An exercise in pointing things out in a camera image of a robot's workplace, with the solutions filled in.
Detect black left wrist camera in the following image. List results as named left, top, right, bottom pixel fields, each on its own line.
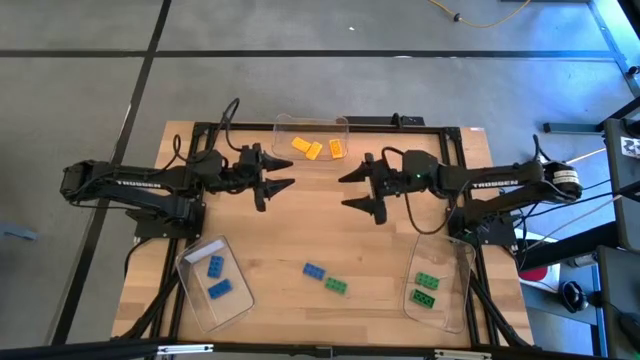
left=238, top=146, right=257, bottom=174

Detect blue toy brick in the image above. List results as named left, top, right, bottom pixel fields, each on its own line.
left=206, top=254, right=226, bottom=280
left=207, top=278, right=234, bottom=301
left=302, top=262, right=327, bottom=281

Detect black gantry crossbar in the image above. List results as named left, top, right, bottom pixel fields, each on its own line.
left=0, top=337, right=640, bottom=360

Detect dark grey desk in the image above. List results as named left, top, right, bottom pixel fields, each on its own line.
left=597, top=244, right=640, bottom=360

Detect black aluminium table frame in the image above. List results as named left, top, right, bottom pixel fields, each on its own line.
left=112, top=115, right=534, bottom=351

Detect yellow cable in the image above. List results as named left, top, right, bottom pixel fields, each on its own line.
left=428, top=0, right=532, bottom=29

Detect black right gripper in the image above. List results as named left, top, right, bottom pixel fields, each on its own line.
left=338, top=152, right=407, bottom=226

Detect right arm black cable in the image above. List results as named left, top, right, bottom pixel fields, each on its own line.
left=402, top=191, right=454, bottom=236

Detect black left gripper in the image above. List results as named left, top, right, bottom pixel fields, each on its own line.
left=219, top=142, right=296, bottom=214

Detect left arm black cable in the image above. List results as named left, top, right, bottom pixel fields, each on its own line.
left=172, top=97, right=242, bottom=164

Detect green toy brick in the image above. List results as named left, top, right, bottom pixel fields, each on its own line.
left=414, top=271, right=441, bottom=291
left=409, top=288, right=437, bottom=310
left=324, top=276, right=349, bottom=296

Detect clear plastic bin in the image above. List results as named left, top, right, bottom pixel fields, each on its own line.
left=401, top=232, right=477, bottom=338
left=174, top=234, right=256, bottom=335
left=272, top=112, right=351, bottom=162

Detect black headphones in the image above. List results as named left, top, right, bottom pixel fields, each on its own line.
left=559, top=280, right=591, bottom=314

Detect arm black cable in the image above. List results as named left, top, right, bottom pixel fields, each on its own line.
left=402, top=191, right=454, bottom=236
left=172, top=97, right=242, bottom=164

